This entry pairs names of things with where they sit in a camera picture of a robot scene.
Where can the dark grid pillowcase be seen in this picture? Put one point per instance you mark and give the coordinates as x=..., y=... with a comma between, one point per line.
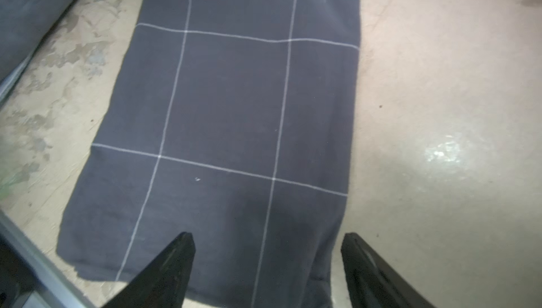
x=231, y=120

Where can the grey striped folded pillowcase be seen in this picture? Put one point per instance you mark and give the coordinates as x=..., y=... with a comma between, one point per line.
x=24, y=24

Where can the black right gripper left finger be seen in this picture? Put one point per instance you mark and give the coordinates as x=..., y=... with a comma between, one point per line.
x=163, y=283

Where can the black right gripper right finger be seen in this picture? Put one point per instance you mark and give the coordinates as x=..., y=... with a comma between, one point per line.
x=372, y=282

